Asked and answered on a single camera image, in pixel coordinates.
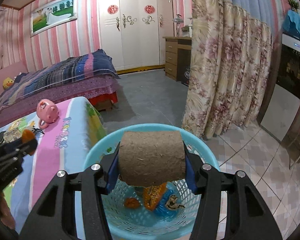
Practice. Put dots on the brown paper ball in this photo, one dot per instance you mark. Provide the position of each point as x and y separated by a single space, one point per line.
172 203

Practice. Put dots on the blue cloth on refrigerator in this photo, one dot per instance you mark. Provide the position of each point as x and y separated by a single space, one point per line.
291 24

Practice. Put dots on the brown cardboard piece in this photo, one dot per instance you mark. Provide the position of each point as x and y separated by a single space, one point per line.
151 158

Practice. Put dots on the orange snack wrapper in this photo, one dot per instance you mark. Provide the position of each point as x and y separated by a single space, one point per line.
152 196

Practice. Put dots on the grey printed foil packet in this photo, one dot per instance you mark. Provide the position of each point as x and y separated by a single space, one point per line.
12 135

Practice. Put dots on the turquoise plastic laundry basket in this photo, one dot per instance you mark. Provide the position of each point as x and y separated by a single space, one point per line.
140 223

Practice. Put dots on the wooden desk with drawers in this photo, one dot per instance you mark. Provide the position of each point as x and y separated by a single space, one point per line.
177 56

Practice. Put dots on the black box under desk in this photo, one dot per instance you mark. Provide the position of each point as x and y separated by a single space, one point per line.
185 75

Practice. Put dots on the white wardrobe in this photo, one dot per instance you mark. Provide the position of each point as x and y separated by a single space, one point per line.
133 31

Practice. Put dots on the bed with plaid quilt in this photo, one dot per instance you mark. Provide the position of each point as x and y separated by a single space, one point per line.
74 69

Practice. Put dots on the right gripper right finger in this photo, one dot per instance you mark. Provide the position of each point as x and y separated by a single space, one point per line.
248 216

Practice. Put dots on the yellow duck plush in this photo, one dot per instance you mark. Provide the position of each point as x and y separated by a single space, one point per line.
7 83

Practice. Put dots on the floral curtain right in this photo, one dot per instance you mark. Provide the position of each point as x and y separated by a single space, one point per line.
232 44

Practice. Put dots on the framed wedding photo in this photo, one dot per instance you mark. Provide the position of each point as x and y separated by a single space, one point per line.
52 14

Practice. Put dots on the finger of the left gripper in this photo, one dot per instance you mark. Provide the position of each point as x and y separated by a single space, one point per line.
23 149
8 146

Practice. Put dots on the potted green plant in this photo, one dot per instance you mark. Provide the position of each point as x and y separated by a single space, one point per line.
294 5

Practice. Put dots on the blue plastic bag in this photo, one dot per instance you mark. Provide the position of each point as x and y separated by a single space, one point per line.
161 210

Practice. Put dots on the orange plastic cap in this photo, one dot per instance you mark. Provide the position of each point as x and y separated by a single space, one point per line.
27 136

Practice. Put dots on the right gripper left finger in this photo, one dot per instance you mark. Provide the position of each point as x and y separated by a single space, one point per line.
53 215

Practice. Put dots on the white refrigerator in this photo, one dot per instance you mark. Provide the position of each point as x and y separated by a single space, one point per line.
281 100

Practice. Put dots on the left human hand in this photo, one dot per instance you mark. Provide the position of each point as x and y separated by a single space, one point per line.
5 213

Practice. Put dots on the pink piggy bank mug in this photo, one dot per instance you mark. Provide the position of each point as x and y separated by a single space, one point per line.
47 112

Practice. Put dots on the desk lamp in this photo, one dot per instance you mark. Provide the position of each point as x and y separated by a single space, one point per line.
178 21

